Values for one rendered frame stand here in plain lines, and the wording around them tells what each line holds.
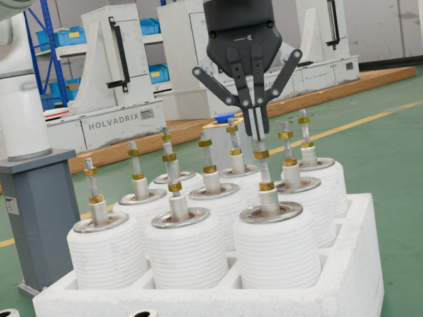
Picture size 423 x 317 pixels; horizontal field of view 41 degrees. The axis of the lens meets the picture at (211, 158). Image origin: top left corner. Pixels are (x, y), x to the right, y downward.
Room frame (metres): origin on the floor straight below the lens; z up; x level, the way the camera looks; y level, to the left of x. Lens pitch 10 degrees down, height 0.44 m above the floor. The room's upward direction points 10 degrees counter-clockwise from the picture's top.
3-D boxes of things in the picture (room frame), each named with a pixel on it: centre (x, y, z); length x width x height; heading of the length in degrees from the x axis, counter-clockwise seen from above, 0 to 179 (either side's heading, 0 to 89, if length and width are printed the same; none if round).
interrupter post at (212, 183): (0.79, 0.00, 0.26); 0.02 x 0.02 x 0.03
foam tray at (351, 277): (0.79, 0.00, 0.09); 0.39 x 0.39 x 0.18; 67
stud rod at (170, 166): (0.69, 0.05, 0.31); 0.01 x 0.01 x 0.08
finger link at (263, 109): (0.64, -0.07, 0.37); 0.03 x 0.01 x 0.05; 83
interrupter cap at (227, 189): (0.79, 0.00, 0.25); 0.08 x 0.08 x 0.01
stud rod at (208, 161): (0.79, 0.00, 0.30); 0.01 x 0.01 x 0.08
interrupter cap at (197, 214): (0.69, 0.05, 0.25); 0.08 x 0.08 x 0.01
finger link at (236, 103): (0.64, -0.04, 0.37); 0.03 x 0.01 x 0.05; 83
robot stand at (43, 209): (1.21, 0.38, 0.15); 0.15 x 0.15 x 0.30; 38
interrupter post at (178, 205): (0.69, 0.05, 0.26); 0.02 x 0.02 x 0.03
